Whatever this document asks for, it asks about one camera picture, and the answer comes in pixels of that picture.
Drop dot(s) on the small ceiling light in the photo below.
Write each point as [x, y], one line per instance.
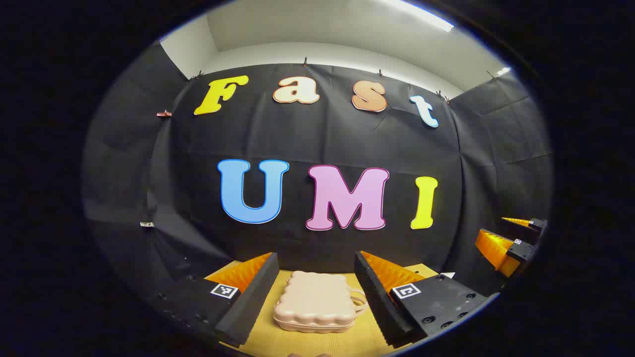
[503, 71]

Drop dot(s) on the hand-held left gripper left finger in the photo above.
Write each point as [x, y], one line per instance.
[250, 302]

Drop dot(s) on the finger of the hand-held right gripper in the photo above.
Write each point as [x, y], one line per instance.
[538, 227]
[518, 250]

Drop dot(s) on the black backdrop cloth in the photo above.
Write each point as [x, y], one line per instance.
[322, 139]

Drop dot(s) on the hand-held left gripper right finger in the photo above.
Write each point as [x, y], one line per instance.
[379, 302]

